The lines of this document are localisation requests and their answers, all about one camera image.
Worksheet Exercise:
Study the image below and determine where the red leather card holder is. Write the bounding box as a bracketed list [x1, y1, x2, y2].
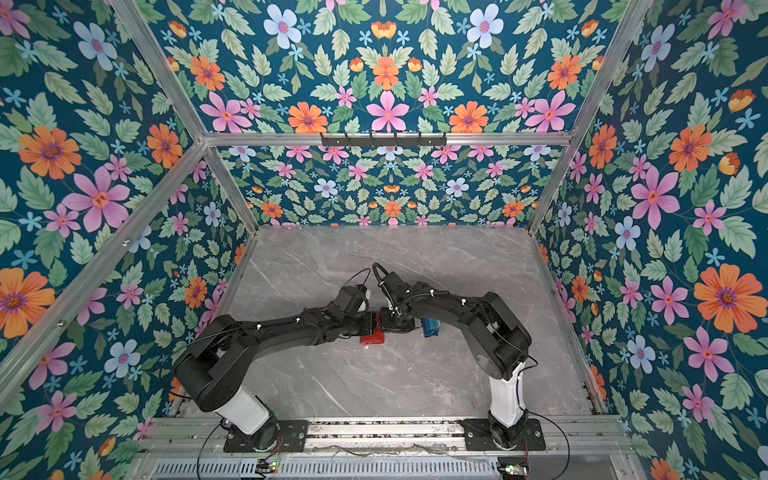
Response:
[360, 312, 385, 346]

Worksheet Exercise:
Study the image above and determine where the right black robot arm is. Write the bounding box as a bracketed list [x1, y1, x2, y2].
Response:
[372, 263, 532, 450]

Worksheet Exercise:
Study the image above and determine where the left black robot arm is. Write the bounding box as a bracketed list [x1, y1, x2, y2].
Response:
[173, 285, 381, 452]

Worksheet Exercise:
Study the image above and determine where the blue card tray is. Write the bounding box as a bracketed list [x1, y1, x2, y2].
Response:
[422, 318, 440, 338]

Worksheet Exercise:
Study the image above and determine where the black hook rack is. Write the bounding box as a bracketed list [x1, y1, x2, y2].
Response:
[320, 133, 448, 148]

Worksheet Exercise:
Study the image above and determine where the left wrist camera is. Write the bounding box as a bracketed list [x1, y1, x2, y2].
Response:
[337, 284, 370, 313]

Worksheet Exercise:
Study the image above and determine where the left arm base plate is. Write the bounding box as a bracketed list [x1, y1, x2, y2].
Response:
[223, 419, 309, 453]

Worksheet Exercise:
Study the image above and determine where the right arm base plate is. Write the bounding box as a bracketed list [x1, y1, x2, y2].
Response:
[459, 418, 546, 452]

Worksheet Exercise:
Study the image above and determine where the white vented cable duct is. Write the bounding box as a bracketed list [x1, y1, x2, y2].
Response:
[151, 456, 501, 479]

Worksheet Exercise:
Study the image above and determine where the aluminium mounting rail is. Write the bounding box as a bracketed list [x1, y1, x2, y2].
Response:
[138, 415, 635, 456]

